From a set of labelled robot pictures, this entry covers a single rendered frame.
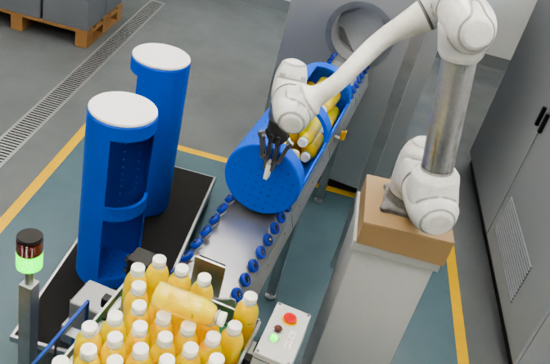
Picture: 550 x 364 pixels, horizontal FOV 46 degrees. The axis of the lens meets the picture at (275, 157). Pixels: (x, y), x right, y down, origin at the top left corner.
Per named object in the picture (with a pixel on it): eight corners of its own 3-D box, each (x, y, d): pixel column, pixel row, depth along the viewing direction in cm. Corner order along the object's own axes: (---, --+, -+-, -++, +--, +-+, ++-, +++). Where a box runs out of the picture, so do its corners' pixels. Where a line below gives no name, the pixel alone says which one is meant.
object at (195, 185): (212, 195, 399) (216, 176, 391) (127, 393, 271) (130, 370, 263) (132, 173, 400) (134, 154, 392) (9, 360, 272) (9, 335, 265)
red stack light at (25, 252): (48, 248, 163) (48, 235, 161) (33, 262, 157) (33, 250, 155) (26, 238, 164) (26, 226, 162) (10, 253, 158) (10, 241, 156)
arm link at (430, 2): (413, -10, 195) (423, 5, 184) (470, -41, 190) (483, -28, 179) (430, 25, 201) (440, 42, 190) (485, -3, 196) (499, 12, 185)
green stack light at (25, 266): (47, 262, 165) (48, 248, 163) (32, 277, 160) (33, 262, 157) (26, 253, 166) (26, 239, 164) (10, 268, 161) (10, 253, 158)
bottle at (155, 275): (164, 316, 193) (172, 270, 183) (140, 316, 191) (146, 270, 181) (163, 298, 199) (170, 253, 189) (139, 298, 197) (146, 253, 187)
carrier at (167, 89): (160, 184, 373) (111, 187, 360) (182, 45, 327) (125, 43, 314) (174, 215, 352) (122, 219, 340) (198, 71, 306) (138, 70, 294)
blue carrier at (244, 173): (337, 128, 309) (362, 78, 293) (282, 227, 236) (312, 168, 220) (284, 101, 311) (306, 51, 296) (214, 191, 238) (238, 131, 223)
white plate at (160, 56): (182, 43, 326) (181, 46, 326) (126, 42, 314) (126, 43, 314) (197, 69, 305) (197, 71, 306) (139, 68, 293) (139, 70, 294)
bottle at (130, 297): (147, 330, 187) (155, 284, 178) (138, 348, 182) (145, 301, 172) (125, 322, 188) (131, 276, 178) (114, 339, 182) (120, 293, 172)
